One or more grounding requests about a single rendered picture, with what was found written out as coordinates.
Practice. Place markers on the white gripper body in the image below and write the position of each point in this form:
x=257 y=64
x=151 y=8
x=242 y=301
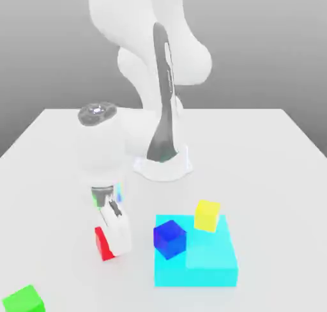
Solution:
x=118 y=234

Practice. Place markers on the small red cube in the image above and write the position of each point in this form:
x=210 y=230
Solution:
x=101 y=245

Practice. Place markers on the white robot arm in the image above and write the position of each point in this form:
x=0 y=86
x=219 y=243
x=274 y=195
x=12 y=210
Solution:
x=143 y=41

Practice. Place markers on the small blue cube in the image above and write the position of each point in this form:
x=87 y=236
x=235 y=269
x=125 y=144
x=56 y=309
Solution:
x=169 y=239

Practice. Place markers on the small yellow cube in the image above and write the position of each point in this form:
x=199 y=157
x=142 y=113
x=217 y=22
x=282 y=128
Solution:
x=206 y=215

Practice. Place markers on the small green cube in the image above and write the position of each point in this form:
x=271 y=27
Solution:
x=23 y=300

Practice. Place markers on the large cyan box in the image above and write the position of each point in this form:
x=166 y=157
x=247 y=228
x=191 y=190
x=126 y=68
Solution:
x=204 y=266

